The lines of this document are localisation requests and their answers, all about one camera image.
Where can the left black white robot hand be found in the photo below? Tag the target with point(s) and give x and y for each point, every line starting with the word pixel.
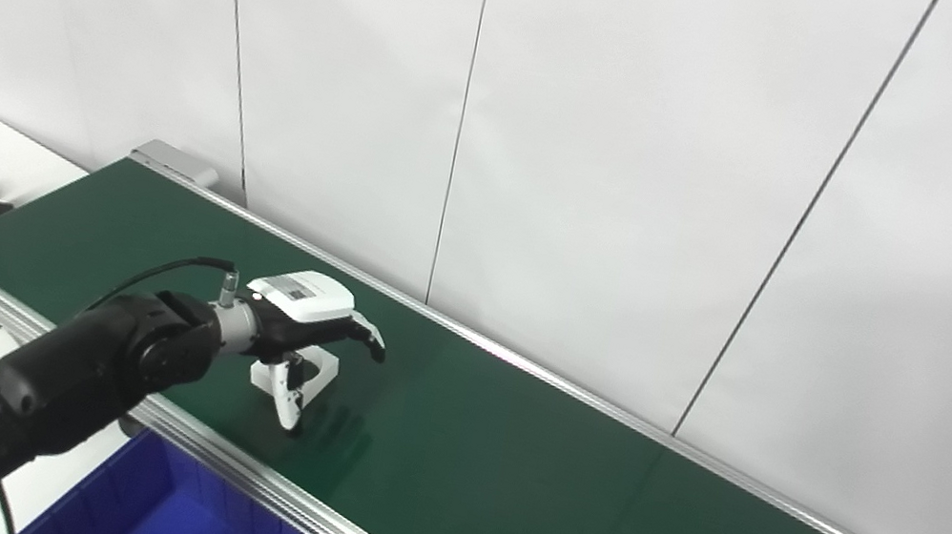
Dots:
pixel 301 301

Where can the white square part round hole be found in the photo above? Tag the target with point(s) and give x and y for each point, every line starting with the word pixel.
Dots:
pixel 322 369

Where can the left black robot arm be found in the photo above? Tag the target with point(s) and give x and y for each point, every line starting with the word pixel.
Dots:
pixel 82 366

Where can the green conveyor belt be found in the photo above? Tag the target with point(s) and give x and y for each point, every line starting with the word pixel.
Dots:
pixel 256 482
pixel 501 465

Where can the blue plastic bin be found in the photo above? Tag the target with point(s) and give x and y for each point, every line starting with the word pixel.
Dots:
pixel 154 513

